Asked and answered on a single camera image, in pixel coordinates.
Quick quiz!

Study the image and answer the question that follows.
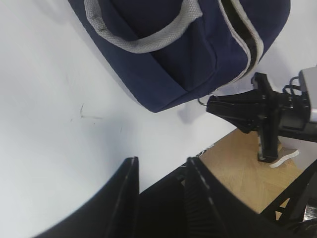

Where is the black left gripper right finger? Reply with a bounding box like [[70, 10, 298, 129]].
[[185, 157, 280, 238]]

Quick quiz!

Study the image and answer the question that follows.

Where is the navy blue lunch bag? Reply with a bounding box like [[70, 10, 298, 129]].
[[70, 0, 291, 113]]

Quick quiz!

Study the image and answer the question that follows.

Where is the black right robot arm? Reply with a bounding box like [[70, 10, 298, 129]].
[[206, 72, 317, 163]]

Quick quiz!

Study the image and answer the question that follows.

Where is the black cable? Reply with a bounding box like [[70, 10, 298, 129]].
[[282, 76, 302, 96]]

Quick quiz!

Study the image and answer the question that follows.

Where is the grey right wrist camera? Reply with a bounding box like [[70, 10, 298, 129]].
[[299, 66, 317, 122]]

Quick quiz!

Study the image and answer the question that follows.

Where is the silver zipper pull ring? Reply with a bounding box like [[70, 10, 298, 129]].
[[197, 89, 218, 107]]

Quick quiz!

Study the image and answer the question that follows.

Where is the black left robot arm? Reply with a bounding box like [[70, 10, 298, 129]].
[[40, 157, 317, 238]]

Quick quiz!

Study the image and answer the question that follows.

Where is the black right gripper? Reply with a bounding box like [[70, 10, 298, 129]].
[[206, 72, 311, 163]]

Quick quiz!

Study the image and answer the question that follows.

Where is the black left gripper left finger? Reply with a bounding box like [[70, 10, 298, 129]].
[[38, 157, 139, 238]]

